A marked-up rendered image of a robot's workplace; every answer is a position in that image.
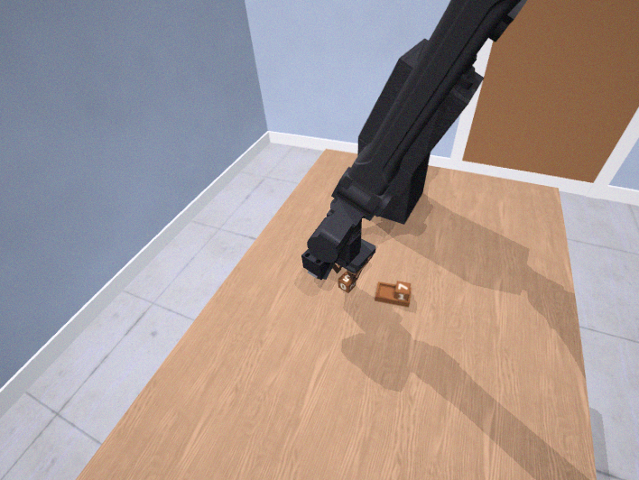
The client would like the brown wooden number cube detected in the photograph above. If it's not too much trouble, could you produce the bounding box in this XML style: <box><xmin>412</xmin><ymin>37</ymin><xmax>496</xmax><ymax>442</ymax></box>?
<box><xmin>338</xmin><ymin>272</ymin><xmax>356</xmax><ymax>293</ymax></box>
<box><xmin>394</xmin><ymin>281</ymin><xmax>411</xmax><ymax>301</ymax></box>

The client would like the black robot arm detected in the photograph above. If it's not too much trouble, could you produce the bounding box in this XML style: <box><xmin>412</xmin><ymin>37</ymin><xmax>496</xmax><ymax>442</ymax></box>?
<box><xmin>301</xmin><ymin>0</ymin><xmax>527</xmax><ymax>280</ymax></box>

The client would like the brown wooden tray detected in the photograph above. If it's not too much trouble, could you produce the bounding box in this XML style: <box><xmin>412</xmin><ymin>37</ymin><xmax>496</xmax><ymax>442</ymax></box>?
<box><xmin>375</xmin><ymin>282</ymin><xmax>412</xmax><ymax>308</ymax></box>

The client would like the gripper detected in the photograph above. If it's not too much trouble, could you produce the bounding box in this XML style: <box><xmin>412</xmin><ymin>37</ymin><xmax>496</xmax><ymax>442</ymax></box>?
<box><xmin>332</xmin><ymin>227</ymin><xmax>376</xmax><ymax>283</ymax></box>

